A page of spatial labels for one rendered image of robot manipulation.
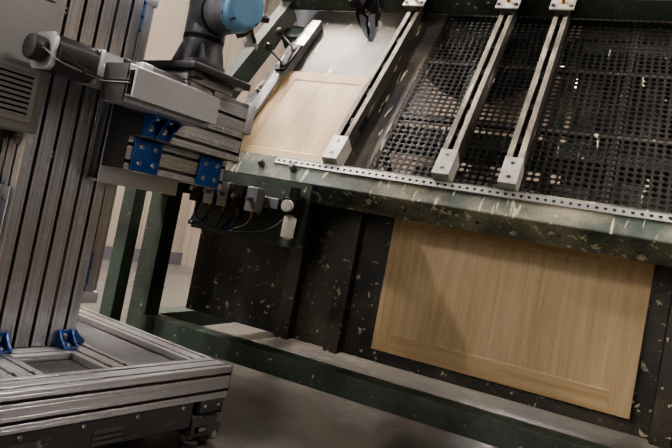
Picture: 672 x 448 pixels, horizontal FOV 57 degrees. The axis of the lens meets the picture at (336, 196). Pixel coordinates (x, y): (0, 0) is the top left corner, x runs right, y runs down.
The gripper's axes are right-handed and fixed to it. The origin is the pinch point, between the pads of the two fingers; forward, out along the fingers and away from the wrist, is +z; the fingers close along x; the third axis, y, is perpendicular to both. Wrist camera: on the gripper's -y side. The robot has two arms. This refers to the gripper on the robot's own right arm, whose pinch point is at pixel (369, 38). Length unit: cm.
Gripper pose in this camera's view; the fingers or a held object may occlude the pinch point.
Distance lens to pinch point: 213.0
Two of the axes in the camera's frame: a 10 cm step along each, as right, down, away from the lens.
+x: -8.1, -1.3, 5.7
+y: 5.8, -3.3, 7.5
